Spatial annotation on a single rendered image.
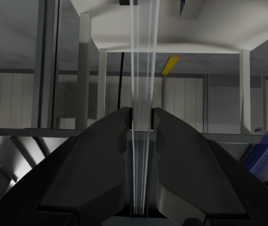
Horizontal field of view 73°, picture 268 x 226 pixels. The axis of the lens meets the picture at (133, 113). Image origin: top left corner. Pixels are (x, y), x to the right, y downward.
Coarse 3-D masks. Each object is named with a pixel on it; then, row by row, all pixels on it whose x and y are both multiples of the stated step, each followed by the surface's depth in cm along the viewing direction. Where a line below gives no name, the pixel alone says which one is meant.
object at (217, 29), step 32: (96, 0) 51; (160, 0) 50; (224, 0) 50; (256, 0) 49; (96, 32) 69; (128, 32) 68; (160, 32) 68; (192, 32) 67; (224, 32) 66; (256, 32) 66
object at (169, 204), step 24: (168, 120) 11; (168, 144) 9; (192, 144) 9; (168, 168) 7; (192, 168) 7; (216, 168) 7; (168, 192) 6; (192, 192) 6; (216, 192) 6; (168, 216) 7; (192, 216) 6; (216, 216) 6; (240, 216) 6
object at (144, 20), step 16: (144, 0) 8; (144, 16) 9; (144, 32) 9; (144, 48) 10; (144, 64) 10; (144, 80) 11; (144, 96) 12; (144, 112) 13; (144, 128) 14; (144, 144) 15; (144, 160) 17; (144, 176) 19; (144, 192) 21
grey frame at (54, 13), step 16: (48, 0) 43; (48, 16) 43; (48, 32) 42; (48, 48) 42; (48, 64) 42; (48, 80) 42; (48, 96) 41; (32, 112) 41; (48, 112) 41; (48, 128) 41
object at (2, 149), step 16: (0, 128) 18; (32, 128) 23; (0, 144) 18; (16, 144) 17; (32, 144) 18; (48, 144) 18; (128, 144) 17; (224, 144) 16; (240, 144) 16; (256, 144) 16; (0, 160) 20; (16, 160) 20; (32, 160) 20; (128, 160) 19; (240, 160) 18; (16, 176) 22; (128, 176) 21; (128, 192) 24; (128, 208) 27; (144, 208) 27
